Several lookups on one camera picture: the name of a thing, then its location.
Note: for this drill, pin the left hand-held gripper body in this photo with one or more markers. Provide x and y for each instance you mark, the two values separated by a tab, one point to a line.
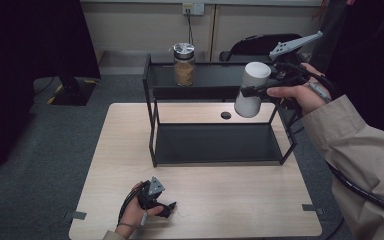
150	196

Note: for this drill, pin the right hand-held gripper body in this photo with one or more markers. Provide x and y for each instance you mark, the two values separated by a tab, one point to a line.
288	75

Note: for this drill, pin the white cylindrical container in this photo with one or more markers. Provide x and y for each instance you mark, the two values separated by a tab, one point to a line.
251	106

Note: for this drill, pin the black metal shelf rack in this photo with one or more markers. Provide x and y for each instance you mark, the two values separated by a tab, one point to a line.
213	143

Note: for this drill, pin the glass jar with silver lid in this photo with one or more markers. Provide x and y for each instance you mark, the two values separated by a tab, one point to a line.
184	70

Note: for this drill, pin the person's left hand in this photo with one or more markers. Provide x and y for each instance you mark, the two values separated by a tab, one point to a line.
131	215

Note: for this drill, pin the person's right hand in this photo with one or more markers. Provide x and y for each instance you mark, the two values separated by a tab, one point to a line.
308	96

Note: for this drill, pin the black folding chair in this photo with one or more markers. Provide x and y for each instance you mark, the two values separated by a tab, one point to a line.
256	43

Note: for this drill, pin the grey tape strip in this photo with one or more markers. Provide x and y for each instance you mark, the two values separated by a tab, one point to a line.
311	208
76	215

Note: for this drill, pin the black curtain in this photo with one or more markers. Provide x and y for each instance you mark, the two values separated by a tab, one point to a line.
20	66
370	50

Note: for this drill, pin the black stand base, yellow tape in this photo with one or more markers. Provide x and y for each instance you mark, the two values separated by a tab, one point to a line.
76	93

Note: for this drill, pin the white wall socket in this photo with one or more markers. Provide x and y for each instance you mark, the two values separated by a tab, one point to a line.
193	8

